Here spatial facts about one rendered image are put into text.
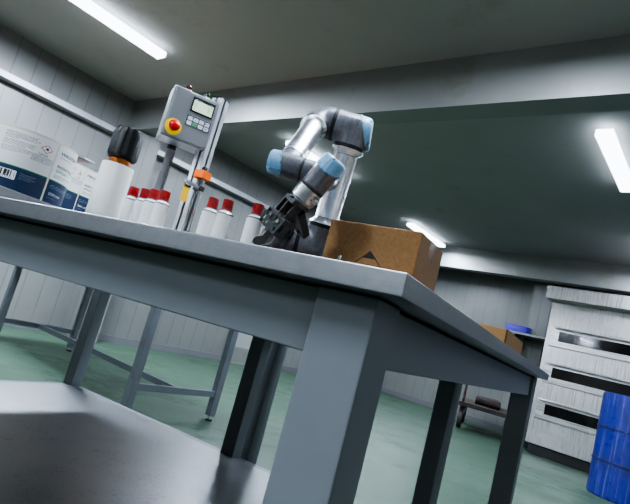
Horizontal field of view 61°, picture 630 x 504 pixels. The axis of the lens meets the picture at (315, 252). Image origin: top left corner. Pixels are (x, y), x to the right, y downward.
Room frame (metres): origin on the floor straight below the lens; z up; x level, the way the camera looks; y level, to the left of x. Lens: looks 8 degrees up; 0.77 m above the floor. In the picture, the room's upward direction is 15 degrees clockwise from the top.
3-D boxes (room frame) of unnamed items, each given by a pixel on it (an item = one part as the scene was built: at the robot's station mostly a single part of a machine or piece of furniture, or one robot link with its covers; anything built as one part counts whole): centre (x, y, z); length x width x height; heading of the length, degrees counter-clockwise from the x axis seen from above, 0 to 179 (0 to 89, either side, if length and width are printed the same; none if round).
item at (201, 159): (1.88, 0.48, 1.16); 0.04 x 0.04 x 0.67; 60
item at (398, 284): (1.58, 0.46, 0.82); 2.10 x 1.50 x 0.02; 60
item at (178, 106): (1.86, 0.57, 1.38); 0.17 x 0.10 x 0.19; 115
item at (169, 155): (1.90, 0.61, 1.18); 0.04 x 0.04 x 0.21
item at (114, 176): (1.45, 0.59, 1.03); 0.09 x 0.09 x 0.30
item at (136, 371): (4.18, 1.41, 0.39); 2.20 x 0.80 x 0.78; 50
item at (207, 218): (1.63, 0.35, 0.98); 0.05 x 0.05 x 0.20
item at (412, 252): (1.66, -0.21, 0.99); 0.30 x 0.24 x 0.27; 60
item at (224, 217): (1.60, 0.30, 0.98); 0.05 x 0.05 x 0.20
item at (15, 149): (1.22, 0.70, 0.95); 0.20 x 0.20 x 0.14
